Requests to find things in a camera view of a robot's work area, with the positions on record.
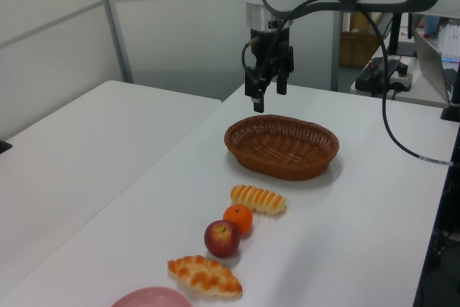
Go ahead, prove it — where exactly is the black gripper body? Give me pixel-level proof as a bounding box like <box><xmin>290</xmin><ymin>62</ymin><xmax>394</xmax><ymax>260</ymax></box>
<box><xmin>247</xmin><ymin>27</ymin><xmax>291</xmax><ymax>80</ymax></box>

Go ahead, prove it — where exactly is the striped bread roll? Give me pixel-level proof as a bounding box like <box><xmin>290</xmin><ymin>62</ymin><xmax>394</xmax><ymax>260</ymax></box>
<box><xmin>230</xmin><ymin>184</ymin><xmax>288</xmax><ymax>216</ymax></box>

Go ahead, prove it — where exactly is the orange mandarin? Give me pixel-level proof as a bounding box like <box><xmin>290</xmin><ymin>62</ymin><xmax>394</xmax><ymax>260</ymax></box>
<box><xmin>222</xmin><ymin>203</ymin><xmax>254</xmax><ymax>235</ymax></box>

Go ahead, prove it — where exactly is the red apple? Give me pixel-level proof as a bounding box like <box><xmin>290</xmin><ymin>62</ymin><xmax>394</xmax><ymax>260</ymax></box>
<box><xmin>203</xmin><ymin>219</ymin><xmax>241</xmax><ymax>259</ymax></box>

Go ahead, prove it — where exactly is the braided bread loaf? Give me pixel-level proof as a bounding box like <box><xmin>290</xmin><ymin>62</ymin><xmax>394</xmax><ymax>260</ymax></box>
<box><xmin>167</xmin><ymin>255</ymin><xmax>244</xmax><ymax>300</ymax></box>

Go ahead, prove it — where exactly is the brown woven basket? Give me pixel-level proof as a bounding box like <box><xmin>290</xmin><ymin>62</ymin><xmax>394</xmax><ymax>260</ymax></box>
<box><xmin>224</xmin><ymin>114</ymin><xmax>341</xmax><ymax>182</ymax></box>

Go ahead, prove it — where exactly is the pink plate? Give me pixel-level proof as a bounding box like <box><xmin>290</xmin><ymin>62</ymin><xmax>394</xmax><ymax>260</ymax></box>
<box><xmin>110</xmin><ymin>286</ymin><xmax>194</xmax><ymax>307</ymax></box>

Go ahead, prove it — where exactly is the black electronic box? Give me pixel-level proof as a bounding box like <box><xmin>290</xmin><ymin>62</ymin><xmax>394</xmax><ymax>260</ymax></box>
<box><xmin>355</xmin><ymin>57</ymin><xmax>392</xmax><ymax>98</ymax></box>

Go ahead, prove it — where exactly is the white button box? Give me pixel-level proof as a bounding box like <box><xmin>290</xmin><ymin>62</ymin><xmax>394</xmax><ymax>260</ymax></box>
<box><xmin>389</xmin><ymin>63</ymin><xmax>413</xmax><ymax>92</ymax></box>

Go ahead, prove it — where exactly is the black tripod stand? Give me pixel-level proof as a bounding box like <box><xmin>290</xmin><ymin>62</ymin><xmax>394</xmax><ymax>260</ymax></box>
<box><xmin>387</xmin><ymin>12</ymin><xmax>405</xmax><ymax>57</ymax></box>

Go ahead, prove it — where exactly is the silver laptop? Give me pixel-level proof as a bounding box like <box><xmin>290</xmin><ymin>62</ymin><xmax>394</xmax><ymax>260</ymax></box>
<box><xmin>410</xmin><ymin>26</ymin><xmax>460</xmax><ymax>105</ymax></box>

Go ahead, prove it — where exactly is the blue cup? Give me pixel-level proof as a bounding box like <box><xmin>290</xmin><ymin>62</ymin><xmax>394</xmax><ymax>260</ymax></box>
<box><xmin>425</xmin><ymin>14</ymin><xmax>441</xmax><ymax>37</ymax></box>

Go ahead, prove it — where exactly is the white tube rack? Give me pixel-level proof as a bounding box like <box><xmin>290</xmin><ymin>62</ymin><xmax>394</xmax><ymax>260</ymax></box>
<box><xmin>438</xmin><ymin>22</ymin><xmax>460</xmax><ymax>58</ymax></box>

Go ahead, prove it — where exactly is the grey partition post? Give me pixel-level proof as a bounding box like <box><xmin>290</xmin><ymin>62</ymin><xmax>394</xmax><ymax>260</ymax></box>
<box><xmin>93</xmin><ymin>0</ymin><xmax>134</xmax><ymax>84</ymax></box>
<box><xmin>330</xmin><ymin>10</ymin><xmax>342</xmax><ymax>92</ymax></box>

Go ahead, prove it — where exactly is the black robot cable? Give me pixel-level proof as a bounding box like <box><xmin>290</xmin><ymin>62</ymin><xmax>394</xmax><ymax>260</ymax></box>
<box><xmin>240</xmin><ymin>0</ymin><xmax>456</xmax><ymax>168</ymax></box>

